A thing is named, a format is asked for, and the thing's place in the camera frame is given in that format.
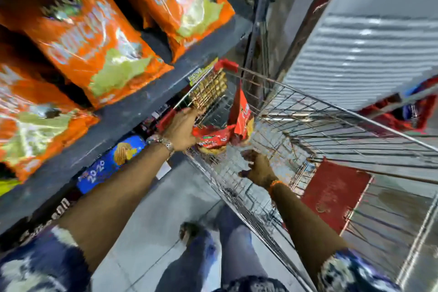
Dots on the person's right hand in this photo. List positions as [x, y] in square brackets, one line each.
[260, 168]

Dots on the person's left hand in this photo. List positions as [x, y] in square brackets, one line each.
[179, 129]

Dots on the person's right fingers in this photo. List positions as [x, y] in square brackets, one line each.
[249, 155]

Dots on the person's left fingers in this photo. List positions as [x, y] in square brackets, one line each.
[195, 112]

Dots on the red snack packet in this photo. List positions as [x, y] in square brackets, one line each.
[214, 137]
[241, 115]

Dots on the person's left forearm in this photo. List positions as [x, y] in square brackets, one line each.
[116, 192]

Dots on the person's right forearm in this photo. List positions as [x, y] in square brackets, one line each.
[306, 230]

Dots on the yellow biscuit packet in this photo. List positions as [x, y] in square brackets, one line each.
[209, 87]

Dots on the orange wrist thread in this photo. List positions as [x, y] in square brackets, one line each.
[275, 185]

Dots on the grey metal shelf board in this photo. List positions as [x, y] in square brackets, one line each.
[137, 107]

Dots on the red cart seat flap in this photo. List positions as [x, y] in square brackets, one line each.
[333, 196]

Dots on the person's shoe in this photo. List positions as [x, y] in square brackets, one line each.
[188, 232]

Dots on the blue biscuit packet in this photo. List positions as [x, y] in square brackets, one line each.
[109, 161]

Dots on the person's blue jeans legs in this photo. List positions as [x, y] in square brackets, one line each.
[219, 254]

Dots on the white chest freezer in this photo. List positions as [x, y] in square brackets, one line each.
[362, 42]

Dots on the red and blue packets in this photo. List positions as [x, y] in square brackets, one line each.
[403, 110]

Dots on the dark packets with white print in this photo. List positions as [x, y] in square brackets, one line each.
[37, 220]

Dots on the yellow-green packet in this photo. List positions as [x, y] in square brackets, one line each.
[7, 186]

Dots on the blue patterned shirt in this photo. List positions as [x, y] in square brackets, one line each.
[41, 264]

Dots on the grey shelf upright post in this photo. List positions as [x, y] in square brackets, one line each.
[261, 11]

